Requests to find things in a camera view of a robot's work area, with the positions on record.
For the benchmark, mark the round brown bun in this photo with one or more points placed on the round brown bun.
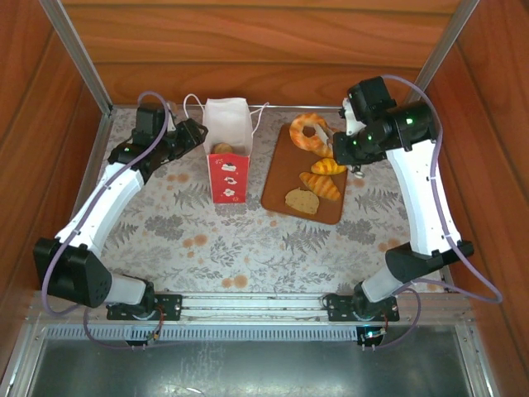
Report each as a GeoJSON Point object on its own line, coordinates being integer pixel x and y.
{"type": "Point", "coordinates": [223, 148]}

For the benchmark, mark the red white paper bag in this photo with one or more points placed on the red white paper bag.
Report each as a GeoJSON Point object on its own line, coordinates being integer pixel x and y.
{"type": "Point", "coordinates": [227, 182]}

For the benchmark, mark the oval golden bread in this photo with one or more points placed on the oval golden bread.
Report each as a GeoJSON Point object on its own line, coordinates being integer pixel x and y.
{"type": "Point", "coordinates": [324, 151]}

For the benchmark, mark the yellow brown-striped bread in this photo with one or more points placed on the yellow brown-striped bread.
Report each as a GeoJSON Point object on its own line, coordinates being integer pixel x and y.
{"type": "Point", "coordinates": [326, 167]}

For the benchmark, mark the long striped orange bread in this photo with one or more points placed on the long striped orange bread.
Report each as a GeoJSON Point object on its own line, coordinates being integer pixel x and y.
{"type": "Point", "coordinates": [320, 186]}

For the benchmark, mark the pale toast slice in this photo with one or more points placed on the pale toast slice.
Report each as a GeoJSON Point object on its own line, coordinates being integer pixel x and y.
{"type": "Point", "coordinates": [301, 202]}

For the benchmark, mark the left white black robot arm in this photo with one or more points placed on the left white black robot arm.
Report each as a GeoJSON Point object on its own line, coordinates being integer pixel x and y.
{"type": "Point", "coordinates": [103, 207]}

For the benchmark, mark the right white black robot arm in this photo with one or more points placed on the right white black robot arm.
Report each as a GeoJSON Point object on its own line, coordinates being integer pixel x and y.
{"type": "Point", "coordinates": [425, 207]}

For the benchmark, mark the floral tablecloth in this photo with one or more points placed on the floral tablecloth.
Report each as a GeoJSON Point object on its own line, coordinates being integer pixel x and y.
{"type": "Point", "coordinates": [186, 248]}

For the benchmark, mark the brown serving tray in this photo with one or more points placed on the brown serving tray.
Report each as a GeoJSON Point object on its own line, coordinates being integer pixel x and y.
{"type": "Point", "coordinates": [289, 178]}

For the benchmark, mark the small circuit board green light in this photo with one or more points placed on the small circuit board green light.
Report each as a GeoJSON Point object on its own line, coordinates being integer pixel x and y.
{"type": "Point", "coordinates": [372, 334]}

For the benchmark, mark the shiny metal sheet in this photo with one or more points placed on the shiny metal sheet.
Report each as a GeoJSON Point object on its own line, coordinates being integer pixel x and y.
{"type": "Point", "coordinates": [248, 372]}

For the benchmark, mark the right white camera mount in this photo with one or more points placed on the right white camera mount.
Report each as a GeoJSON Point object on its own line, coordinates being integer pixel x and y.
{"type": "Point", "coordinates": [351, 122]}

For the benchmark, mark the thin aluminium frame rail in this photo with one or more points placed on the thin aluminium frame rail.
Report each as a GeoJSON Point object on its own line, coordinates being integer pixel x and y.
{"type": "Point", "coordinates": [289, 106]}

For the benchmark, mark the aluminium frame post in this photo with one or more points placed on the aluminium frame post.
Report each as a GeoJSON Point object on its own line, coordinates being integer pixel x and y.
{"type": "Point", "coordinates": [74, 54]}
{"type": "Point", "coordinates": [446, 45]}

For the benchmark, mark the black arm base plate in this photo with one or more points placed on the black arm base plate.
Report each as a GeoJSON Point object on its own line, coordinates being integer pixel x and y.
{"type": "Point", "coordinates": [169, 306]}
{"type": "Point", "coordinates": [339, 308]}

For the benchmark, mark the wide aluminium mounting rail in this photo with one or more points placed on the wide aluminium mounting rail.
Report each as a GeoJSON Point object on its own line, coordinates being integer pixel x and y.
{"type": "Point", "coordinates": [256, 304]}

